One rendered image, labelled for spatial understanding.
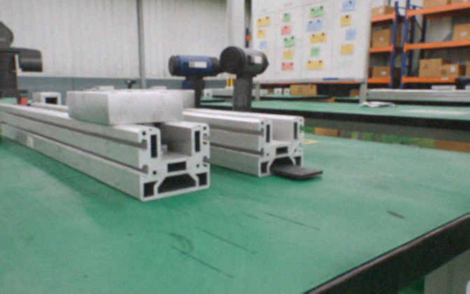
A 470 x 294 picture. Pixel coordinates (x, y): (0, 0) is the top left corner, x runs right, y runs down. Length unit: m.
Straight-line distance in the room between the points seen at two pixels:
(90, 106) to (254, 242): 0.32
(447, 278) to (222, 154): 0.41
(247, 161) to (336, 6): 3.37
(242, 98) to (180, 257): 0.58
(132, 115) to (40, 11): 12.28
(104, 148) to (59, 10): 12.42
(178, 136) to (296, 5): 3.75
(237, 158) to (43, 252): 0.34
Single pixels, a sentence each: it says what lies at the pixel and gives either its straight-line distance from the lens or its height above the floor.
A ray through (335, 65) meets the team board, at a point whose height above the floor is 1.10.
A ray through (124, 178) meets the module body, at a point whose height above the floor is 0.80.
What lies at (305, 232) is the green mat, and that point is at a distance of 0.38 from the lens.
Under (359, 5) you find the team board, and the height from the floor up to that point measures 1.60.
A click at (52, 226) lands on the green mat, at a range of 0.43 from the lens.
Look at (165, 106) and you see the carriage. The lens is 0.55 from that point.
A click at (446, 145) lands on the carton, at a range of 4.17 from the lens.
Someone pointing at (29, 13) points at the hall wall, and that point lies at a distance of 12.70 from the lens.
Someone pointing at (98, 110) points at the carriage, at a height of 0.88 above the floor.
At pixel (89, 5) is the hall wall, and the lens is 13.20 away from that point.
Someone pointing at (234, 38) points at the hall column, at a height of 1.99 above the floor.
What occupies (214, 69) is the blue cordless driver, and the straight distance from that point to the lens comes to 1.12.
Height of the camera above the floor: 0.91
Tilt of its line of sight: 8 degrees down
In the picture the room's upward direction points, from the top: straight up
